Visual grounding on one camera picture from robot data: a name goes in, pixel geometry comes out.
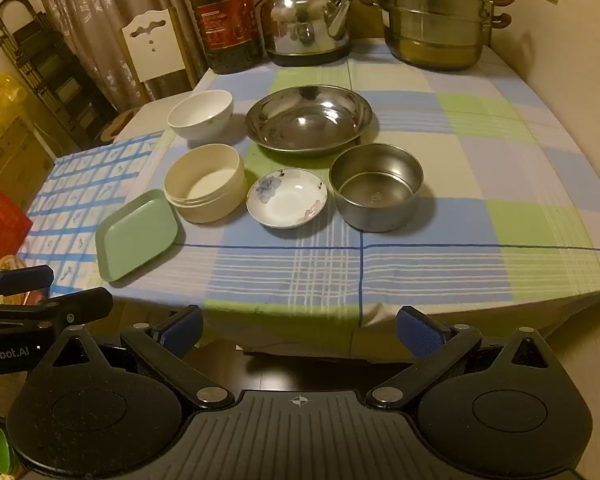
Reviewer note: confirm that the white ceramic bowl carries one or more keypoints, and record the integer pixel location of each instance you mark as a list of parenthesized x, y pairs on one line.
[(200, 110)]

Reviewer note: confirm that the wide steel plate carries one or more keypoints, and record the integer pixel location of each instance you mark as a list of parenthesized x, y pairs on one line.
[(305, 120)]

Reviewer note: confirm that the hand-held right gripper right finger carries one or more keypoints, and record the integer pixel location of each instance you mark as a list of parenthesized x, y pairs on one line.
[(420, 332)]

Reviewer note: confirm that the steel steamer pot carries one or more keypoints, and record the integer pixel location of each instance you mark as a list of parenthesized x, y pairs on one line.
[(430, 20)]

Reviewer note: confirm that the cardboard box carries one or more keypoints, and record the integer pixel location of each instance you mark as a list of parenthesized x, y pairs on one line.
[(15, 160)]

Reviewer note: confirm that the checked tablecloth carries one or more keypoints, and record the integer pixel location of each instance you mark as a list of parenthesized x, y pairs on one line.
[(430, 270)]

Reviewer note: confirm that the white chair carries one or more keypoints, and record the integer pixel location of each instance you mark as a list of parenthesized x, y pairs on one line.
[(150, 45)]

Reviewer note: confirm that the small floral dish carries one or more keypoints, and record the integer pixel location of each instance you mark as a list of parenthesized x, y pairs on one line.
[(285, 200)]

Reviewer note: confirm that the beige patterned curtain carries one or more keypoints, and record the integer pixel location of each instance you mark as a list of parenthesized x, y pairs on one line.
[(90, 0)]

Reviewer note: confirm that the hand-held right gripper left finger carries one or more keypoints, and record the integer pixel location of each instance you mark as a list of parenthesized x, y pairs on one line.
[(182, 332)]

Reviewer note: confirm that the cream round plastic bowl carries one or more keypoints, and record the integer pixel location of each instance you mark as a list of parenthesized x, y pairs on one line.
[(205, 190)]

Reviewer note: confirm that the red plastic crate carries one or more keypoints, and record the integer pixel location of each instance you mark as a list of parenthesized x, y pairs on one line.
[(0, 225)]

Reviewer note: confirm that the steel kettle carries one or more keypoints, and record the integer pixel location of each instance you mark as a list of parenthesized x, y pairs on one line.
[(300, 20)]

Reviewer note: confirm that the yellow plastic bag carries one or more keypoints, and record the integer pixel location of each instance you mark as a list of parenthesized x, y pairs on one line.
[(5, 100)]

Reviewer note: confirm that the deep steel bowl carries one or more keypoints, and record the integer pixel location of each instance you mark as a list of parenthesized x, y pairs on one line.
[(375, 210)]

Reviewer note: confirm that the blue white patterned cloth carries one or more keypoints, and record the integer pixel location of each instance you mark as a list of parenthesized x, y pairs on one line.
[(80, 185)]

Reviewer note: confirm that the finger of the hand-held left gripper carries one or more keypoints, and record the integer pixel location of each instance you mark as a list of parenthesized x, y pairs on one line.
[(87, 302), (30, 276)]

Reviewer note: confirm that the black folding rack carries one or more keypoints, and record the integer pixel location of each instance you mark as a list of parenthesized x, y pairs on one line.
[(45, 70)]

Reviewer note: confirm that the green rectangular plate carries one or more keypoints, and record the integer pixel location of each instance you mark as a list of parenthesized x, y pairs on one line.
[(135, 235)]

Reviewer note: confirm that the cooking oil bottle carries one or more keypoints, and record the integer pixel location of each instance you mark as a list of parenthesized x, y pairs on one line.
[(225, 20)]

